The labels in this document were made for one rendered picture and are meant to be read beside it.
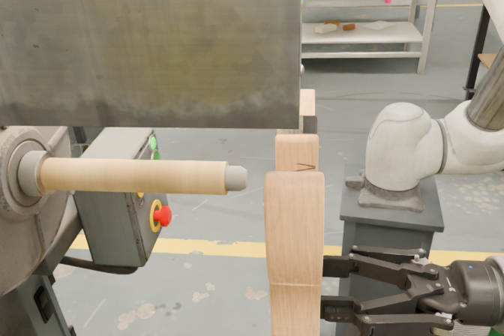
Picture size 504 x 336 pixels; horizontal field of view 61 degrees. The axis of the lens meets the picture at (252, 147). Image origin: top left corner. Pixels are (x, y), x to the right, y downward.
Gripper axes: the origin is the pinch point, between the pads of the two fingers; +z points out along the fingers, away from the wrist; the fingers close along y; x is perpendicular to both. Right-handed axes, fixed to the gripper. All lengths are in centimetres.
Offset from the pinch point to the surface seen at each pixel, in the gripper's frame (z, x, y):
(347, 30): -38, -29, 394
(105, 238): 35.5, -4.7, 14.4
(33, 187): 27.6, 18.7, -9.7
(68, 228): 39.4, -0.4, 11.0
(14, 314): 46.4, -11.2, 2.9
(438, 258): -59, -92, 127
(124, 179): 18.6, 19.4, -9.0
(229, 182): 8.7, 19.1, -8.7
